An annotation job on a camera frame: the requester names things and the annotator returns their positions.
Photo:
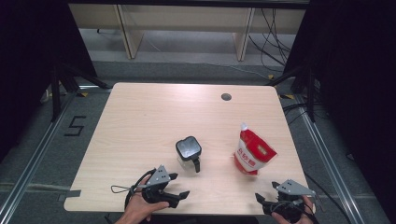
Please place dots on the aluminium floor rail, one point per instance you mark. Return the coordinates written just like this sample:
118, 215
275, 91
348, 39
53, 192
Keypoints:
34, 158
327, 161

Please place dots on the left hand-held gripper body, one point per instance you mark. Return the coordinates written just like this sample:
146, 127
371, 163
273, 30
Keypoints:
157, 178

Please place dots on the black curtain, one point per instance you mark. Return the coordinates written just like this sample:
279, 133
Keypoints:
28, 62
358, 77

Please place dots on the glass jar with black lid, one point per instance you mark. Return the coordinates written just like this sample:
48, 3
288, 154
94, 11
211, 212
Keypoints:
188, 149

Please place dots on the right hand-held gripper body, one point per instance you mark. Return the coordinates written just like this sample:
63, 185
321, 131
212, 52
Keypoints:
292, 187

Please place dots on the person's right hand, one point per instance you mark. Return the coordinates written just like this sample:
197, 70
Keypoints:
306, 214

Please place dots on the grey round table grommet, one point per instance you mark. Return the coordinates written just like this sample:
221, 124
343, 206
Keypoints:
226, 96

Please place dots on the black tripod stand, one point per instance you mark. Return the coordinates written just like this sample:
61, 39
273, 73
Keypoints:
310, 93
56, 93

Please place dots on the yellow black tape piece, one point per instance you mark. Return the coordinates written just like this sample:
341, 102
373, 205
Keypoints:
288, 96
271, 76
82, 94

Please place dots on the red white spouted pouch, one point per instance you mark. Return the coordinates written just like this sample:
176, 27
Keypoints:
253, 152

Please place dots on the grey tape strip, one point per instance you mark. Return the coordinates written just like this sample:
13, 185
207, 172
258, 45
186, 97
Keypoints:
71, 194

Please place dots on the person's left hand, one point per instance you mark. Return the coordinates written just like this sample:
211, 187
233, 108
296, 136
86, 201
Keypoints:
137, 208

